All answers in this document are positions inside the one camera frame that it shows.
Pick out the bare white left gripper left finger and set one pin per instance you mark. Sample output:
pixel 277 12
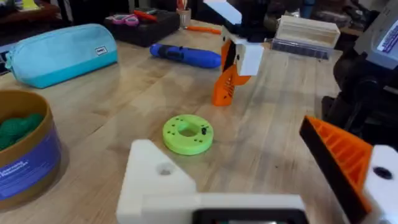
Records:
pixel 152 177

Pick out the cup with pens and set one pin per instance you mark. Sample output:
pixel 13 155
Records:
pixel 184 15

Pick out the clear plastic box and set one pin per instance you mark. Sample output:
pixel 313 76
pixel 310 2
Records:
pixel 300 49

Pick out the orange pen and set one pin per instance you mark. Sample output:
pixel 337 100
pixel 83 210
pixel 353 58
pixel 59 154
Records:
pixel 202 30

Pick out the pale wooden box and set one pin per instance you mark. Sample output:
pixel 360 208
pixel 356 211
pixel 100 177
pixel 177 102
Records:
pixel 306 31

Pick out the brown tub with green toys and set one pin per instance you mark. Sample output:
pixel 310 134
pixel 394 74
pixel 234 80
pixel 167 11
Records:
pixel 25 149

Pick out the green disc with holes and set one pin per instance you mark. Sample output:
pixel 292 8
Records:
pixel 188 135

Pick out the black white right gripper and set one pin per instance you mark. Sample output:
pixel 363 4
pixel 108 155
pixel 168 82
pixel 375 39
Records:
pixel 253 21

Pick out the light blue zip bag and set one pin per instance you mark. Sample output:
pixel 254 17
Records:
pixel 62 53

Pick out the black box with tools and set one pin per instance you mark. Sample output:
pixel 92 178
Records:
pixel 144 28

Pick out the small black screw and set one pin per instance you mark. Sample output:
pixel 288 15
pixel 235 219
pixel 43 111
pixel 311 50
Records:
pixel 204 130

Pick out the white orange left gripper right finger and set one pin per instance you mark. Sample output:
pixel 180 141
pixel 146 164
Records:
pixel 345 155

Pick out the blue electric screwdriver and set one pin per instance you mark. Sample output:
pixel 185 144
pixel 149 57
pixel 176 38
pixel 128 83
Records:
pixel 186 56

